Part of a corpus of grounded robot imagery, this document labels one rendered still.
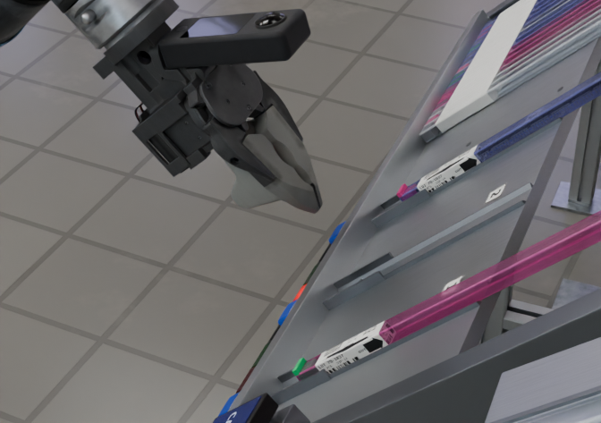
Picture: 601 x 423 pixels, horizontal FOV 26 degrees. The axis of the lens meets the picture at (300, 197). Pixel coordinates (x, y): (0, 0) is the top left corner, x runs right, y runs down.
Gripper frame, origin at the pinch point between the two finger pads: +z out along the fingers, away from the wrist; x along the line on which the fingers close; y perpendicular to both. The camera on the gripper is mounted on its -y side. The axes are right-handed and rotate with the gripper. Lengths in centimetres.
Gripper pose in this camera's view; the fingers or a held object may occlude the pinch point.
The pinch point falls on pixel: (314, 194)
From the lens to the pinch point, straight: 107.6
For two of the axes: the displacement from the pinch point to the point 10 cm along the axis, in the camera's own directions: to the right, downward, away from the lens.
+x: -3.7, 5.4, -7.6
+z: 6.5, 7.3, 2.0
